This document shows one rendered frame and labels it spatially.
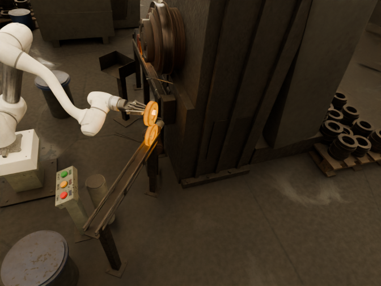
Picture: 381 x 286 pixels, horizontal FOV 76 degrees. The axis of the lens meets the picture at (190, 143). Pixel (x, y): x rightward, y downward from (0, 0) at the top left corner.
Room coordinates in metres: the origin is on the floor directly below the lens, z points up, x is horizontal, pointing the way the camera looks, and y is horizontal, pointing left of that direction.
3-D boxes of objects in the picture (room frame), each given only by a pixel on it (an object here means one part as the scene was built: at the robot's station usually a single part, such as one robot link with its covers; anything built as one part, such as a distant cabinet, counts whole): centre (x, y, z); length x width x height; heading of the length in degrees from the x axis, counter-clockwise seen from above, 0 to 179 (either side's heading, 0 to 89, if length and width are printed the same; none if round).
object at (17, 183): (1.06, 1.30, 0.15); 0.40 x 0.40 x 0.31; 26
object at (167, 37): (1.65, 0.31, 1.11); 0.47 x 0.06 x 0.47; 25
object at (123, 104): (1.16, 0.42, 0.90); 0.09 x 0.08 x 0.07; 80
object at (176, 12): (1.69, 0.24, 1.11); 0.47 x 0.10 x 0.47; 25
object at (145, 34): (1.61, 0.40, 1.11); 0.28 x 0.06 x 0.28; 25
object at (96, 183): (0.83, 0.57, 0.26); 0.12 x 0.12 x 0.52
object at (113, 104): (1.18, 0.50, 0.89); 0.09 x 0.06 x 0.09; 170
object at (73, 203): (0.73, 0.70, 0.31); 0.24 x 0.16 x 0.62; 25
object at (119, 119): (2.02, 0.78, 0.36); 0.26 x 0.20 x 0.72; 60
